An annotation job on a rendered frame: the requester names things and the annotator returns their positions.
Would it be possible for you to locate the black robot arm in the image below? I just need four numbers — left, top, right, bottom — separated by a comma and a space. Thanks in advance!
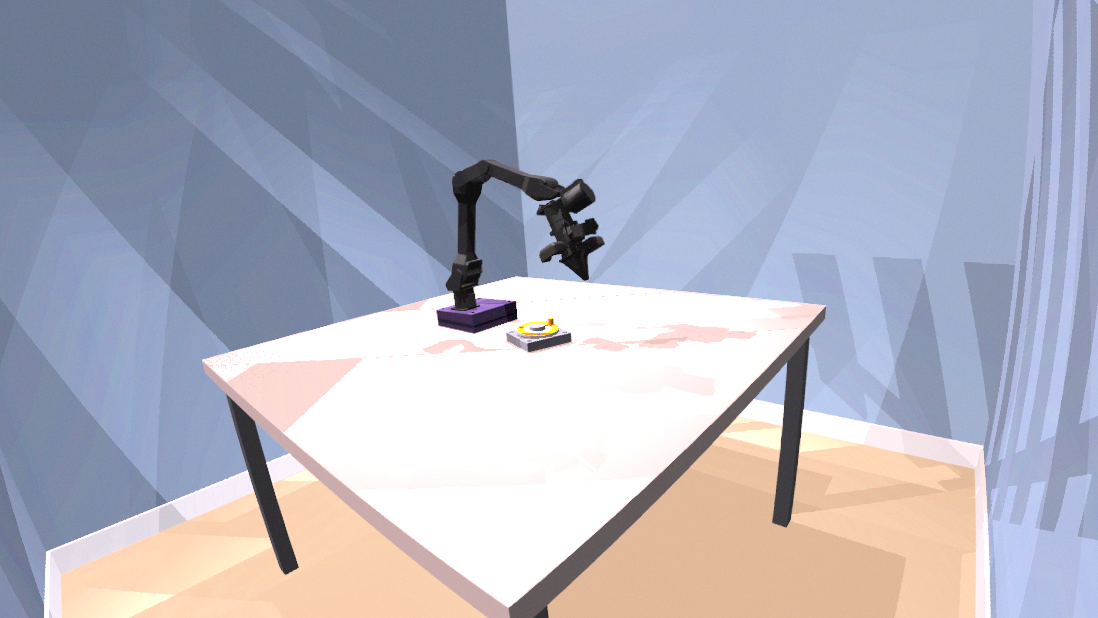
445, 159, 600, 311

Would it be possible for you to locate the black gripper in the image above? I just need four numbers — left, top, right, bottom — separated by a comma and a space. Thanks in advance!
539, 218, 605, 281

